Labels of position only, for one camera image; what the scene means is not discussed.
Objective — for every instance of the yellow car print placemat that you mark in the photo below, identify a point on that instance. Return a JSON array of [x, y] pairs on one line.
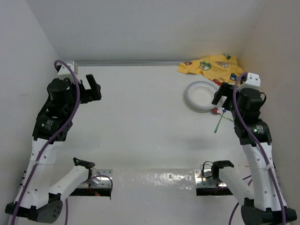
[[218, 68]]

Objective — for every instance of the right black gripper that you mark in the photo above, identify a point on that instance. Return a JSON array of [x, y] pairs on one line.
[[226, 89]]

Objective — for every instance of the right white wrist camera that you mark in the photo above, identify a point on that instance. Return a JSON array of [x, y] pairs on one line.
[[250, 80]]

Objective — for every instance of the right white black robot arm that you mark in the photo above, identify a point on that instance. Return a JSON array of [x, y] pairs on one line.
[[263, 203]]

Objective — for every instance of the white round plate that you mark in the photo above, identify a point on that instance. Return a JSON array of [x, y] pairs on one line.
[[200, 95]]

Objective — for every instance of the iridescent metal spoon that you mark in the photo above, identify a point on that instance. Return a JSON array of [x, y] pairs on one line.
[[217, 112]]

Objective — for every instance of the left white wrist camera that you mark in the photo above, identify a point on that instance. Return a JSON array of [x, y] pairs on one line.
[[70, 65]]

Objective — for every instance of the green iridescent fork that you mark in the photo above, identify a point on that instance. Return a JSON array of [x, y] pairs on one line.
[[219, 121]]

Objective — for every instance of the metal base plate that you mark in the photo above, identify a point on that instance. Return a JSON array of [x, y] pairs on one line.
[[203, 179], [99, 178]]

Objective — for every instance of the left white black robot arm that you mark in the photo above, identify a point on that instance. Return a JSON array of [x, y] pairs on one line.
[[37, 199]]

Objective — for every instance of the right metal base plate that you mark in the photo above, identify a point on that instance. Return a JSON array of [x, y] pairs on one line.
[[203, 179]]

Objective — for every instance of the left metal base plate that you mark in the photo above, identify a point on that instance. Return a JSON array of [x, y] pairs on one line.
[[99, 178]]

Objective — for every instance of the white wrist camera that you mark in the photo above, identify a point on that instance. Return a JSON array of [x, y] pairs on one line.
[[70, 65], [250, 80]]

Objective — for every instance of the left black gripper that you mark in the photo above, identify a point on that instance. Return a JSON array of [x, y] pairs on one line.
[[90, 94]]

